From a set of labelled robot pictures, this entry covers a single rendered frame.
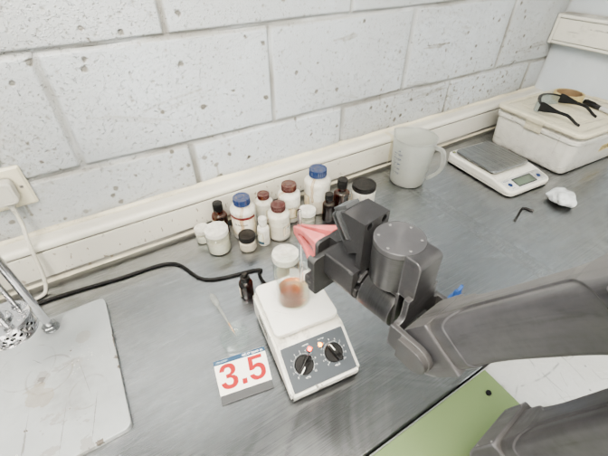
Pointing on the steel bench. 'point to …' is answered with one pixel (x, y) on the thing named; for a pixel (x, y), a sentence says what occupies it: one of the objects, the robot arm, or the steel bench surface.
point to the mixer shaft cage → (15, 322)
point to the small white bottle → (263, 232)
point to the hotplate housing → (299, 342)
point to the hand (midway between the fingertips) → (299, 230)
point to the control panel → (321, 372)
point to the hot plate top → (282, 324)
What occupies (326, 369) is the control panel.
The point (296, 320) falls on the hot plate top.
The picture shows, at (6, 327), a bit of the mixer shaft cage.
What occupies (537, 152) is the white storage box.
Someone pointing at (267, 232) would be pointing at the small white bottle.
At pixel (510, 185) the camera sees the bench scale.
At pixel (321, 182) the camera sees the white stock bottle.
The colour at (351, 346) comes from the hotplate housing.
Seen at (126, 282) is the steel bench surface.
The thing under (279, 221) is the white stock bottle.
